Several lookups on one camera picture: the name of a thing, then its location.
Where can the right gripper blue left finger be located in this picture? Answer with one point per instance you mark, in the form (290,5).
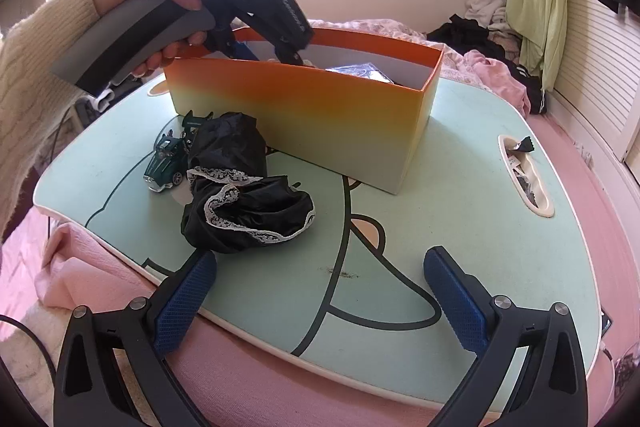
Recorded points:
(89,388)

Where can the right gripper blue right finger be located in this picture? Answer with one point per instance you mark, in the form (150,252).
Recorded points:
(551,387)

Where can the black lace-trimmed garment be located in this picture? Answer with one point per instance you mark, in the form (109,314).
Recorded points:
(235,204)

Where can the pink bed sheet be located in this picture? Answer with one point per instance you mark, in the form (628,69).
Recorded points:
(236,384)

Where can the orange gradient storage box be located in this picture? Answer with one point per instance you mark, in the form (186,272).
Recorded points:
(358,106)

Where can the green toy car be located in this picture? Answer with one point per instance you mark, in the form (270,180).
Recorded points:
(167,167)

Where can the mint cartoon lap table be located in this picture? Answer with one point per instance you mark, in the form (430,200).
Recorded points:
(348,299)

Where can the pink crumpled blanket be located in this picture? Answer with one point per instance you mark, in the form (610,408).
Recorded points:
(471,68)

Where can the black clothes pile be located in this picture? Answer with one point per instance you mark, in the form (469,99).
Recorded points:
(465,35)

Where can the items in table slot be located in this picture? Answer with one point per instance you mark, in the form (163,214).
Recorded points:
(517,157)

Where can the white clothes pile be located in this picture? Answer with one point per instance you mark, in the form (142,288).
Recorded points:
(490,14)

